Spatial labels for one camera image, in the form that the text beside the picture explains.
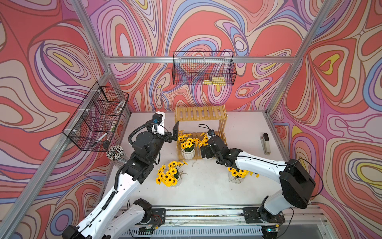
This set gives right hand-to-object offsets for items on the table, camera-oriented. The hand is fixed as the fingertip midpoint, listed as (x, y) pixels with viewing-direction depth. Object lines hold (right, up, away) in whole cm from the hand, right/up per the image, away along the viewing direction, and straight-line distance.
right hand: (208, 149), depth 87 cm
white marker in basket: (-56, +8, -14) cm, 58 cm away
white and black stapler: (+39, +5, +11) cm, 41 cm away
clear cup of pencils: (-50, -1, -11) cm, 51 cm away
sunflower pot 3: (-12, +3, -7) cm, 15 cm away
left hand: (-20, +17, -21) cm, 34 cm away
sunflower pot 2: (-21, -10, -15) cm, 28 cm away
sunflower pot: (+14, -13, -10) cm, 21 cm away
